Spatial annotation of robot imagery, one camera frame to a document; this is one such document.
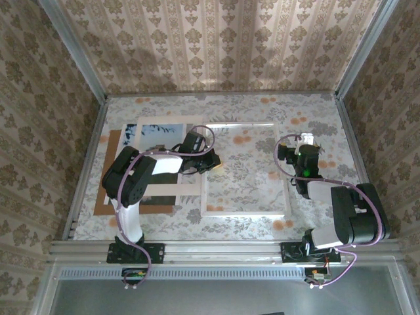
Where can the white mat board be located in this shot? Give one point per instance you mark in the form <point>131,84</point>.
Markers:
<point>183,189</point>

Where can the white picture frame with glass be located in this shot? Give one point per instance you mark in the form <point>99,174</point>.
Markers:
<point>246,183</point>

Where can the landscape photo print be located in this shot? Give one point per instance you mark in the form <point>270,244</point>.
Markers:
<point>160,131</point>

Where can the brown backing board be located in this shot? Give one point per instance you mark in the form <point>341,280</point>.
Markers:
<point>154,210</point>

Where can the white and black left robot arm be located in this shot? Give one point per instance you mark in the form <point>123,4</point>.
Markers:
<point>131,223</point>

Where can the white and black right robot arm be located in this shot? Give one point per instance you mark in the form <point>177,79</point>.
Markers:
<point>361,223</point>

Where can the black right connector box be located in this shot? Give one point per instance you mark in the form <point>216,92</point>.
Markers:
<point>316,275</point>

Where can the black connector box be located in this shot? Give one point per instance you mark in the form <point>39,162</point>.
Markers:
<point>133,275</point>
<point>316,275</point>

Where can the black left connector box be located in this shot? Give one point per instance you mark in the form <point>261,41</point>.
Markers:
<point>133,275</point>

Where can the grey metal panel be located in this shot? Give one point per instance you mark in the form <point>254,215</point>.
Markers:
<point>213,298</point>

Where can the aluminium table side rail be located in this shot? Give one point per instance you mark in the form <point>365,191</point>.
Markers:
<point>350,131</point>
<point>96,131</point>

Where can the thin aluminium table end rail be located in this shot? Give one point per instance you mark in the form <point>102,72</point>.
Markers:
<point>223,92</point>

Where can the long aluminium mounting rail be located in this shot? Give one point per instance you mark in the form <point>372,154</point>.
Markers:
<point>223,251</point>

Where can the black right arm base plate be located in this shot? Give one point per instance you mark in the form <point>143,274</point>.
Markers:
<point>285,259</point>

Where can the aluminium corner post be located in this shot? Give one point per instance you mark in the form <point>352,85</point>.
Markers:
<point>362,49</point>
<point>73,49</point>

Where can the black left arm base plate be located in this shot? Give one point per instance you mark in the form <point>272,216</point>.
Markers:
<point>152,257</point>

